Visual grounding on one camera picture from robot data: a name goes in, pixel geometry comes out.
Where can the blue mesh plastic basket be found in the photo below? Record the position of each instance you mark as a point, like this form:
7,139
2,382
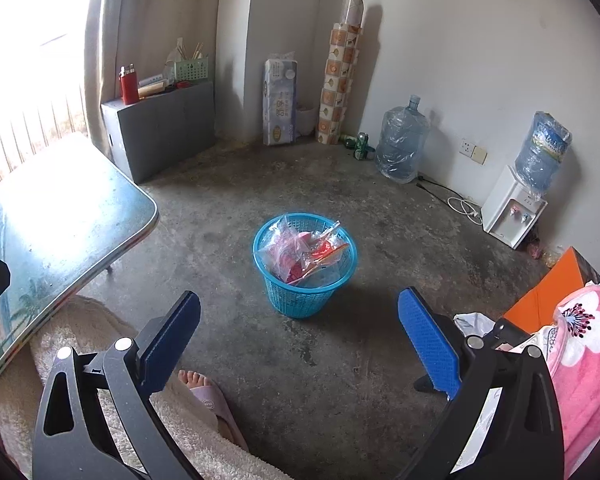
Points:
300,300

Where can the green drink can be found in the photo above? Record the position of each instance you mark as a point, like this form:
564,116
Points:
362,146

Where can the pink flowered blanket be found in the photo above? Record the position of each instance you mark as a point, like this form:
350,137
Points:
585,360

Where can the green glass bottle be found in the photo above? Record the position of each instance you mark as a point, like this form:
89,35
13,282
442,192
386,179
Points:
348,141

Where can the rolled patterned mat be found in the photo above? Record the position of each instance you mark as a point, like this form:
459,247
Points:
337,85

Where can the wall socket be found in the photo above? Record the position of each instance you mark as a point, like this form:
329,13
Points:
472,151

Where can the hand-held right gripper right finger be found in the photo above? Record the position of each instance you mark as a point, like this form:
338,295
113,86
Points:
427,345

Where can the flat white box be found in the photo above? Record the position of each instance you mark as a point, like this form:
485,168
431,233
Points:
151,79

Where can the beige curtain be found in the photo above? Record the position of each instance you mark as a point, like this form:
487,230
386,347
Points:
145,20

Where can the person's foot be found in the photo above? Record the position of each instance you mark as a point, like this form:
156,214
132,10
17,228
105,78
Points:
192,379

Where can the clear plastic bag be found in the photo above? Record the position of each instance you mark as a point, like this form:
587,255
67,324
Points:
285,245

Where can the red thermos flask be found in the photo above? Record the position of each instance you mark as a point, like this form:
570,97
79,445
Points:
129,87

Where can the bundle of wooden chopsticks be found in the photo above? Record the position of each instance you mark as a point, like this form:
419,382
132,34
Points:
198,51

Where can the bright window with railing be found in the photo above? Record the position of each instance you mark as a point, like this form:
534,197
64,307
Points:
30,60

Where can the white water dispenser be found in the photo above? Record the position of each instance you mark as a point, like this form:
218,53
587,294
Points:
510,215

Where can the orange box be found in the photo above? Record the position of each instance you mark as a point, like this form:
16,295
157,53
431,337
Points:
545,300

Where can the printed folding table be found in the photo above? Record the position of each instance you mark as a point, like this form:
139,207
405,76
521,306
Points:
65,220

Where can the green plastic storage basket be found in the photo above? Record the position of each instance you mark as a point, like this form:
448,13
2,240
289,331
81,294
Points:
192,71

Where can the person's cream fluffy pant leg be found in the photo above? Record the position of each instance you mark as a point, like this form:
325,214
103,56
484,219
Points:
105,410

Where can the small red item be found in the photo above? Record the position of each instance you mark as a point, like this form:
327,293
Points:
182,85

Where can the toilet paper pack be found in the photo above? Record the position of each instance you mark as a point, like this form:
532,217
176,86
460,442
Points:
279,105

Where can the grey cabinet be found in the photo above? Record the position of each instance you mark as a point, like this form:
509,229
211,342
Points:
165,130

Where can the black chair frame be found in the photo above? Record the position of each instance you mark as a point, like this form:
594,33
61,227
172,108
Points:
430,384

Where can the blue full water jug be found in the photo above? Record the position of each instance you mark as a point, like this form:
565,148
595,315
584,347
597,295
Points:
542,150

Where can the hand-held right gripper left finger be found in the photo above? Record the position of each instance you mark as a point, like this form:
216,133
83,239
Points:
172,340

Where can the small white bin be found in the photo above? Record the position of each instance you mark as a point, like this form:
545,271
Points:
306,120

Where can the empty clear water jug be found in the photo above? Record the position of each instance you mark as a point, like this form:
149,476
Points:
402,145

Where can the clear bag on cabinet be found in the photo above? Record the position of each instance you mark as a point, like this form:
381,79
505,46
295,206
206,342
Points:
174,62

